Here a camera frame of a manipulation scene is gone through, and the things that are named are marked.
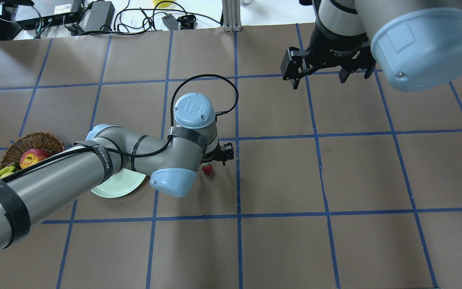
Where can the red strawberry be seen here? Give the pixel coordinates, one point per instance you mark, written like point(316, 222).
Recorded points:
point(207, 168)

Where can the aluminium frame post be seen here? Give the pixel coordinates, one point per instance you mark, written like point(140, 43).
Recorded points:
point(231, 16)

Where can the brown wicker basket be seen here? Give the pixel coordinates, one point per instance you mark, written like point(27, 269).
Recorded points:
point(38, 140)

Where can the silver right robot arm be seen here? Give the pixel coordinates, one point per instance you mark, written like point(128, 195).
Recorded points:
point(417, 43)

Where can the black power adapter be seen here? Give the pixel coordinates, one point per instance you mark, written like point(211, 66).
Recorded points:
point(100, 14)

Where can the red yellow apple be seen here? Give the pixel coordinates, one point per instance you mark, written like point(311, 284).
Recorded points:
point(32, 156)

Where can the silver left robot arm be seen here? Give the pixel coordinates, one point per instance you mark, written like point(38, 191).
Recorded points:
point(31, 195)

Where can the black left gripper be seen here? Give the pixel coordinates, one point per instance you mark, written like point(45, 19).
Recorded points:
point(225, 153)

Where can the light green plate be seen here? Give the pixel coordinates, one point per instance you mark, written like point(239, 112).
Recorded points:
point(120, 184)

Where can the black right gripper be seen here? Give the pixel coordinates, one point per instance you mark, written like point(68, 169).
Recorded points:
point(332, 51)

